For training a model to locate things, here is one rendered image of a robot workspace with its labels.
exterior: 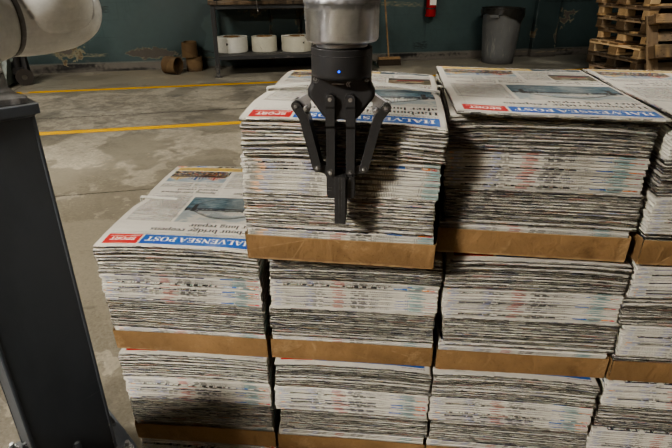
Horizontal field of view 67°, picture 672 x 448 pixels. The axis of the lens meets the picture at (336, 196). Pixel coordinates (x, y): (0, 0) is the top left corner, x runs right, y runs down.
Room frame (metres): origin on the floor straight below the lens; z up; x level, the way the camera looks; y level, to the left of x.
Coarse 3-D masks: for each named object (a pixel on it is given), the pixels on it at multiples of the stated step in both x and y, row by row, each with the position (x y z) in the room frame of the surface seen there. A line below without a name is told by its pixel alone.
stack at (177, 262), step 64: (192, 192) 0.95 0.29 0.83; (128, 256) 0.73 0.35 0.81; (192, 256) 0.72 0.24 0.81; (448, 256) 0.70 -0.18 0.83; (512, 256) 0.69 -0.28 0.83; (128, 320) 0.74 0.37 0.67; (192, 320) 0.73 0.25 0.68; (256, 320) 0.72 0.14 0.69; (320, 320) 0.71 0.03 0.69; (384, 320) 0.69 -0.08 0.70; (448, 320) 0.69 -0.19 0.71; (512, 320) 0.68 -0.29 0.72; (576, 320) 0.67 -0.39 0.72; (640, 320) 0.66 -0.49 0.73; (128, 384) 0.74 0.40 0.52; (192, 384) 0.73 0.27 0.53; (256, 384) 0.71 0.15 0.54; (320, 384) 0.70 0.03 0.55; (384, 384) 0.69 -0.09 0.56; (448, 384) 0.68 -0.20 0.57; (512, 384) 0.67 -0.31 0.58; (576, 384) 0.66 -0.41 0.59; (640, 384) 0.66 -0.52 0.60
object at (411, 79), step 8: (288, 72) 0.99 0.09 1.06; (296, 72) 0.99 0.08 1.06; (304, 72) 0.99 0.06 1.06; (376, 72) 1.00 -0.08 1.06; (384, 72) 1.00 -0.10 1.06; (392, 72) 1.01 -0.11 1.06; (400, 72) 1.01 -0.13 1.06; (280, 80) 0.92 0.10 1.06; (288, 80) 0.92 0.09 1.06; (296, 80) 0.92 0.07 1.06; (304, 80) 0.92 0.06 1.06; (376, 80) 0.93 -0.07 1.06; (384, 80) 0.93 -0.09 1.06; (392, 80) 0.93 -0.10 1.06; (400, 80) 0.93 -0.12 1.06; (408, 80) 0.93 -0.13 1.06; (416, 80) 0.93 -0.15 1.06; (424, 80) 0.93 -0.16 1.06; (432, 80) 0.93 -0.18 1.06
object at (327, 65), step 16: (320, 48) 0.61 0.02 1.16; (368, 48) 0.61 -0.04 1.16; (320, 64) 0.61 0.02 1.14; (336, 64) 0.60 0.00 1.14; (352, 64) 0.60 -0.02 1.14; (368, 64) 0.61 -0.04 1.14; (320, 80) 0.63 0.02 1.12; (336, 80) 0.60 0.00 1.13; (352, 80) 0.60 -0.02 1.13; (368, 80) 0.62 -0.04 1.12; (320, 96) 0.63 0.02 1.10; (336, 96) 0.62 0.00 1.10; (368, 96) 0.62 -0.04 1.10; (336, 112) 0.62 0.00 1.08
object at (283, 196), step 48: (288, 96) 0.79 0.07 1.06; (384, 96) 0.80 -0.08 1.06; (432, 96) 0.79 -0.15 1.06; (288, 144) 0.66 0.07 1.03; (384, 144) 0.65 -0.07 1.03; (432, 144) 0.64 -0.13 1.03; (288, 192) 0.67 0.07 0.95; (384, 192) 0.65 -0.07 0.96; (432, 192) 0.65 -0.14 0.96; (384, 240) 0.66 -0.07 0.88; (432, 240) 0.65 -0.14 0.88
